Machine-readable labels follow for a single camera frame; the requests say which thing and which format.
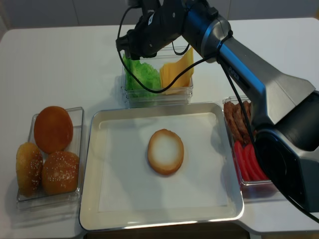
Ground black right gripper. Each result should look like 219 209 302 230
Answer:
116 0 187 60

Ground yellow cheese slices stack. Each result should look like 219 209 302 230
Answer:
159 62 194 95

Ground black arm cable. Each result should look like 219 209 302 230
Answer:
116 4 319 224

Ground sesame bun top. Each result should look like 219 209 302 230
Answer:
42 151 79 195

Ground white paper sheet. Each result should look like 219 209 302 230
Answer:
100 113 227 211

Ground clear bun container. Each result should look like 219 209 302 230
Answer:
16 107 85 211

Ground red tomato slice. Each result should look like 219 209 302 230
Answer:
234 141 250 182
243 144 260 181
250 144 269 181

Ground clear lettuce cheese container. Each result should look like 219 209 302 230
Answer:
121 46 193 108

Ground upright sesame bun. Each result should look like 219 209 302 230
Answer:
15 142 43 197

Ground green lettuce pile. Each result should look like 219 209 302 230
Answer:
123 54 161 91

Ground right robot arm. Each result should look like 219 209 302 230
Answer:
116 0 319 213

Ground silver metal tray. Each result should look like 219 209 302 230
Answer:
79 103 244 231

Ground clear patty tomato container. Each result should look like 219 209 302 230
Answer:
222 96 282 200

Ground plain brown bun top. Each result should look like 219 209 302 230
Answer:
33 106 73 154

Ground upright yellow cheese slice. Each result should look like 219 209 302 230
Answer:
179 47 194 71

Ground bottom bun half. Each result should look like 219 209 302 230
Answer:
147 129 184 176

